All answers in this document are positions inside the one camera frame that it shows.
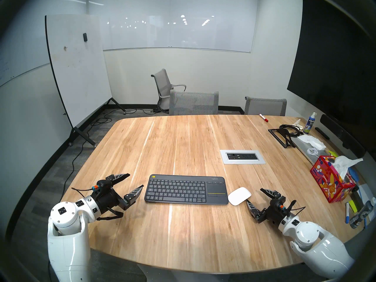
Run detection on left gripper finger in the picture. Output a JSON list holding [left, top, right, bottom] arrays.
[[106, 173, 130, 186], [123, 184, 144, 203]]

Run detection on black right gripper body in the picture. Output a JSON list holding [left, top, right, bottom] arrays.
[[257, 197, 296, 226]]

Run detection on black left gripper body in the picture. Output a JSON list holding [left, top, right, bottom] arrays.
[[91, 180, 130, 218]]

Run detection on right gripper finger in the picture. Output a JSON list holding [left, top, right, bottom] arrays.
[[246, 199, 263, 219], [260, 188, 283, 201]]

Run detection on white computer mouse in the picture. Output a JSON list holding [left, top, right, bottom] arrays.
[[228, 187, 252, 206]]

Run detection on black wireless keyboard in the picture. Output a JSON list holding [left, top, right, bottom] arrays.
[[144, 174, 229, 205]]

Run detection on silver table power outlet panel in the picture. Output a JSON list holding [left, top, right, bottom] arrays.
[[220, 150, 266, 165]]

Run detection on silver closed laptop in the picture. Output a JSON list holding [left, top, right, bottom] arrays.
[[289, 136, 334, 166]]

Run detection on black laptop stand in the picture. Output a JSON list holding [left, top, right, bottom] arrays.
[[268, 128, 297, 149]]

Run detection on red floral tissue box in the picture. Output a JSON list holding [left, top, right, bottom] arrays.
[[310, 155, 356, 203]]

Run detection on large crumpled white tissue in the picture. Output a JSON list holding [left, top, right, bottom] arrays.
[[298, 134, 326, 150]]

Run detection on whiteboard cleaner spray bottle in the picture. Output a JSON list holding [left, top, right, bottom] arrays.
[[304, 112, 317, 134]]

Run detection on white facial tissue sheet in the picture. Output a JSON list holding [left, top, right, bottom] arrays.
[[333, 156, 364, 180]]

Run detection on grey mesh office chair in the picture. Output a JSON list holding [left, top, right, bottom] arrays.
[[169, 90, 219, 115], [244, 96, 287, 116]]

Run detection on black video conference bar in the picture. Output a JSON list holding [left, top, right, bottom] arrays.
[[320, 114, 366, 158]]

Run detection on white paper sheet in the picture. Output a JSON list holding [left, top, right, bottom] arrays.
[[357, 183, 376, 214]]

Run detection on grey armrest office chair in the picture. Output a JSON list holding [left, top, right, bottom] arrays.
[[151, 69, 187, 111]]

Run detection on rolling whiteboard on black stand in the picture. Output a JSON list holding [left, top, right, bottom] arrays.
[[45, 14, 127, 148]]

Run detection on large black TV screen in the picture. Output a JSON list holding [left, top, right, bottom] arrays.
[[287, 0, 376, 138]]

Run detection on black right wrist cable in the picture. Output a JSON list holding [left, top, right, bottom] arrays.
[[286, 200, 306, 219]]

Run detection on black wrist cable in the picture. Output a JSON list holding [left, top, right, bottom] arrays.
[[71, 187, 124, 221], [286, 200, 306, 219]]

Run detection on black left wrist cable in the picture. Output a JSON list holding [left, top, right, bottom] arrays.
[[71, 187, 124, 221]]

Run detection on black floor cable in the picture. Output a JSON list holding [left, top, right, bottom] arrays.
[[60, 108, 165, 202]]

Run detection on coiled black cable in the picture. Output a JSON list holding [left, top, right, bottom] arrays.
[[279, 124, 304, 137]]

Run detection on wall-mounted glass whiteboard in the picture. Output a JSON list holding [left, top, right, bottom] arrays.
[[0, 0, 87, 88], [87, 0, 259, 53]]

